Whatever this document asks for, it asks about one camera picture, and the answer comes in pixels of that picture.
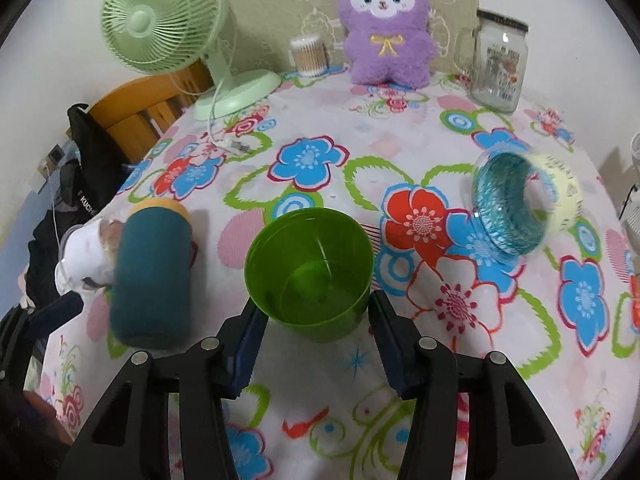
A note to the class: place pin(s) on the clear glass mason jar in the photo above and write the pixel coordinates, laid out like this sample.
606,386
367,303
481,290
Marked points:
493,55

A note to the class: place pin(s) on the beige patterned backboard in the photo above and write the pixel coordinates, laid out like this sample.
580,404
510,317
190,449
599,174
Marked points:
257,33

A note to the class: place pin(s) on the teal sleeved bottle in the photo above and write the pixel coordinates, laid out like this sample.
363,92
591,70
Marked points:
151,291

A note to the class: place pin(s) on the cotton swab container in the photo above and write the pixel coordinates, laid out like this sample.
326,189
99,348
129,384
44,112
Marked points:
309,55

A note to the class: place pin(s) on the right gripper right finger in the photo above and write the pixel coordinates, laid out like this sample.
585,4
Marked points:
510,435

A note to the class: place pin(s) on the purple plush toy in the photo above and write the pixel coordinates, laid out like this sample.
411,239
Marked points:
388,41

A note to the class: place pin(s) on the green plastic cup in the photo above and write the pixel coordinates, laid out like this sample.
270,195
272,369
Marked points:
312,279

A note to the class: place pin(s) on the wooden chair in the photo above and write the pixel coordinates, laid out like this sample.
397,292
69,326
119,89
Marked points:
139,112

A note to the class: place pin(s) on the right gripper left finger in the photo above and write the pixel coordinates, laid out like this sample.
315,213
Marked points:
126,434

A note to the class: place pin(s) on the black jacket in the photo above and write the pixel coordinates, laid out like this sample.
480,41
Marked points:
32,446

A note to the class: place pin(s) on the white paper wrapped cup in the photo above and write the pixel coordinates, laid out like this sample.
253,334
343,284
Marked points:
87,256

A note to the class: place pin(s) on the floral tablecloth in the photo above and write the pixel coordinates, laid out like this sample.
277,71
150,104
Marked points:
397,162

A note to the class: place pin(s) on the green desk fan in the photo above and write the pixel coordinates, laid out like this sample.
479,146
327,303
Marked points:
163,36

